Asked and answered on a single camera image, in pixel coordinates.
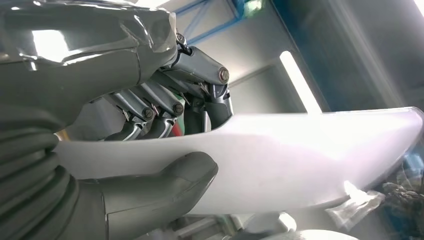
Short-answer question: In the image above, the crumpled clear plastic film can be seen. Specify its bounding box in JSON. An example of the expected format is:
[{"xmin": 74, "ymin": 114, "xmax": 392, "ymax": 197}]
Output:
[{"xmin": 326, "ymin": 180, "xmax": 387, "ymax": 231}]

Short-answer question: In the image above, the blue metal shelf rack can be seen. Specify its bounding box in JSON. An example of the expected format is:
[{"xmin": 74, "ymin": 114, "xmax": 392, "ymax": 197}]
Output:
[{"xmin": 175, "ymin": 0, "xmax": 266, "ymax": 46}]

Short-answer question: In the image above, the fluorescent tube light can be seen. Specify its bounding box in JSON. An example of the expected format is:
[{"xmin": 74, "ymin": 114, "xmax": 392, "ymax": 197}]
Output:
[{"xmin": 279, "ymin": 50, "xmax": 323, "ymax": 116}]

